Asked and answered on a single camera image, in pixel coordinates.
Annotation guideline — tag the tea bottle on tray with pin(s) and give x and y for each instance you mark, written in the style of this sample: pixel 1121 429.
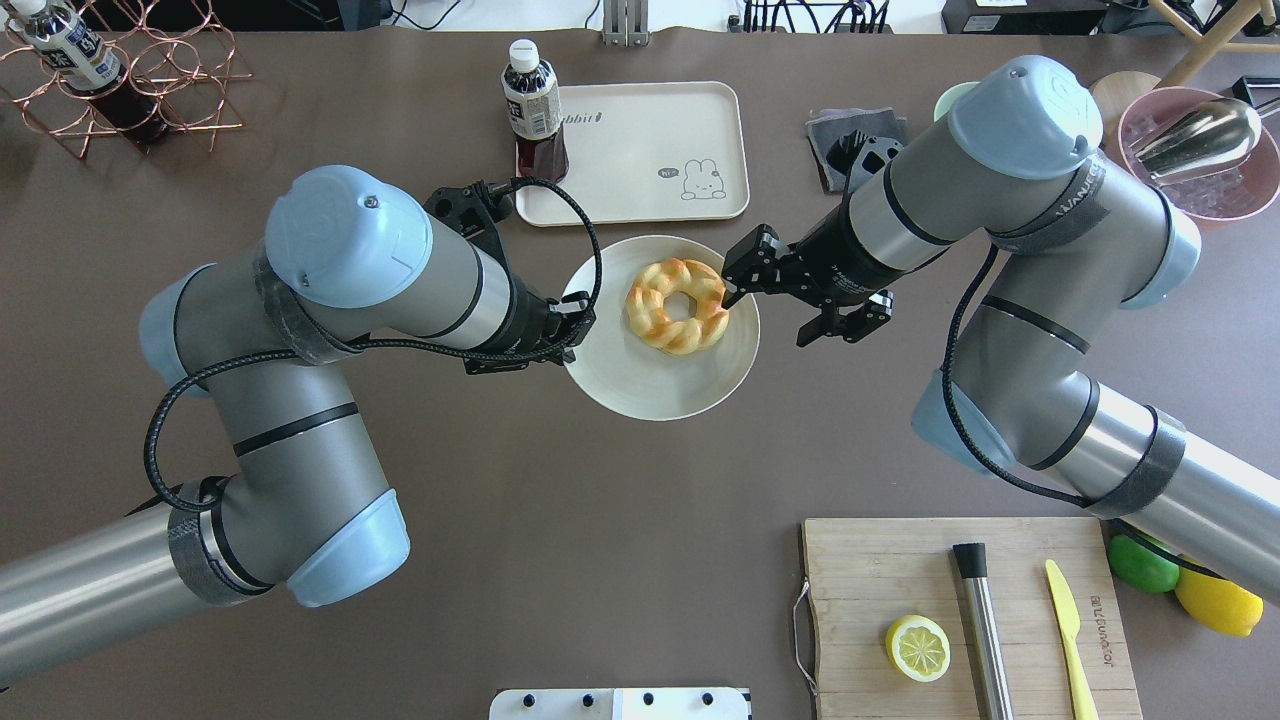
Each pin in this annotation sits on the tea bottle on tray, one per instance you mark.
pixel 533 99

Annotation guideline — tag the metal ice scoop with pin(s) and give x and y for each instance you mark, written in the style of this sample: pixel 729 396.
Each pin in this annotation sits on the metal ice scoop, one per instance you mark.
pixel 1217 135

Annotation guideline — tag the wooden chair frame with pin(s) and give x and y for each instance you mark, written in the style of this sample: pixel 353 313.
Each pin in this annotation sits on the wooden chair frame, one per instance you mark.
pixel 1204 46

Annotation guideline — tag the green lime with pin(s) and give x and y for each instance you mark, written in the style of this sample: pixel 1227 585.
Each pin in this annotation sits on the green lime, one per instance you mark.
pixel 1141 568

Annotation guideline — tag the green bowl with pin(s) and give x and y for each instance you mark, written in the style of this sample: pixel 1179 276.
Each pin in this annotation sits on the green bowl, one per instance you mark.
pixel 949 98

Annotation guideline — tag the grey folded cloth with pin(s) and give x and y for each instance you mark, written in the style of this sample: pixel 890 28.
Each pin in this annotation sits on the grey folded cloth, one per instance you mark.
pixel 829 125

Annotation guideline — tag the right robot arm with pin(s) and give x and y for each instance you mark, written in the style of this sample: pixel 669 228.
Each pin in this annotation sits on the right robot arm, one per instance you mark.
pixel 1019 157

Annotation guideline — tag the metal clamp bracket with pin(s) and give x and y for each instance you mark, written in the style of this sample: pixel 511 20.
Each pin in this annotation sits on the metal clamp bracket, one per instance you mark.
pixel 625 23

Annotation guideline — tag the yellow lemon lower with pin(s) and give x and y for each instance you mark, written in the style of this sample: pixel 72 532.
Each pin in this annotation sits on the yellow lemon lower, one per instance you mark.
pixel 1219 604

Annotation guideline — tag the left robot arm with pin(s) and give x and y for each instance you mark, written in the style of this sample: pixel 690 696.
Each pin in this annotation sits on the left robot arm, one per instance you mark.
pixel 261 465

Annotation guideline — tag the cream rabbit tray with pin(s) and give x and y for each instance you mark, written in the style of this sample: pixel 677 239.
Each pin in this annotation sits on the cream rabbit tray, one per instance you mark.
pixel 655 152

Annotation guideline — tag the tea bottle in rack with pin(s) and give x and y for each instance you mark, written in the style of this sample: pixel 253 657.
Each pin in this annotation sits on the tea bottle in rack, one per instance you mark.
pixel 91 69

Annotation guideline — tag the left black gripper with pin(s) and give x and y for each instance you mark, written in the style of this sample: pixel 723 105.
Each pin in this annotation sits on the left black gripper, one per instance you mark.
pixel 527 320

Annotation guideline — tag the copper wire bottle rack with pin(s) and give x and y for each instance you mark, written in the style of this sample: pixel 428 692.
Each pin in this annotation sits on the copper wire bottle rack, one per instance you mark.
pixel 178 53

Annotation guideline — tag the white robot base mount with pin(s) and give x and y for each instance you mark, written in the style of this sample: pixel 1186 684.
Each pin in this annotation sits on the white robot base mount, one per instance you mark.
pixel 694 702

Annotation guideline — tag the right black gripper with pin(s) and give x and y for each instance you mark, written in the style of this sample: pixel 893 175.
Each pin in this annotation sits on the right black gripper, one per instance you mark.
pixel 838 257

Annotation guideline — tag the lemon half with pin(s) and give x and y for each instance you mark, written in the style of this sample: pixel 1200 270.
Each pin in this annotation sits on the lemon half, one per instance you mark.
pixel 918 647

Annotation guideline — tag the yellow plastic knife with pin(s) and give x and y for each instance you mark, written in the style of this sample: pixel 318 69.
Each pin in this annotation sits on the yellow plastic knife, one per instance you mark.
pixel 1068 619

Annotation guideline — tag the steel muddler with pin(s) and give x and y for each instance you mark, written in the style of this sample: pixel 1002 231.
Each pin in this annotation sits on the steel muddler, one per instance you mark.
pixel 993 688

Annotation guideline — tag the bamboo cutting board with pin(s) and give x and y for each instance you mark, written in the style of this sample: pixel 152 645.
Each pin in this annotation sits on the bamboo cutting board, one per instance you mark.
pixel 865 573

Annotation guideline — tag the glazed twisted donut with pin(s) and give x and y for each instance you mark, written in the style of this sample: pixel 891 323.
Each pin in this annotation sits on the glazed twisted donut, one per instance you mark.
pixel 676 305

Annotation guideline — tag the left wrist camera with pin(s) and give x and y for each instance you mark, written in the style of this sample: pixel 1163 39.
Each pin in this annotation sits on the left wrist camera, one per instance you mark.
pixel 474 212

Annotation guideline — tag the pink ice bowl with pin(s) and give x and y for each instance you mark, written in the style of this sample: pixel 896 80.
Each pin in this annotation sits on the pink ice bowl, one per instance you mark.
pixel 1211 201

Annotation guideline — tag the round wooden lid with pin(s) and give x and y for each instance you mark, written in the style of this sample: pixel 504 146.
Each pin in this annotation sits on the round wooden lid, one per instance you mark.
pixel 1118 90

